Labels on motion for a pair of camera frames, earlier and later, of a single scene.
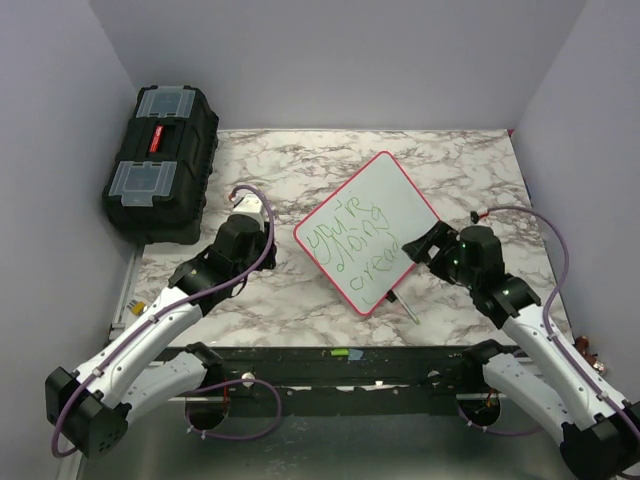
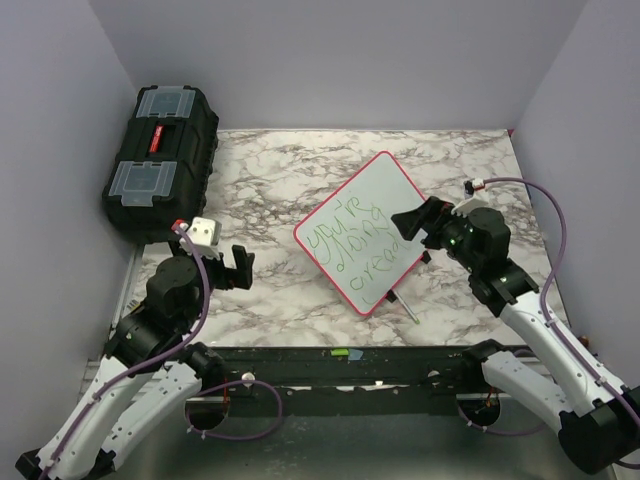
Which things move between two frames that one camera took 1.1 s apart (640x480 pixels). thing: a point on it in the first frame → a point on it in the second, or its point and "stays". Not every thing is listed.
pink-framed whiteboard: (356, 233) stays
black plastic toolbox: (157, 190) stays
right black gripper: (445, 237) → (434, 212)
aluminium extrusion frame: (117, 332) stays
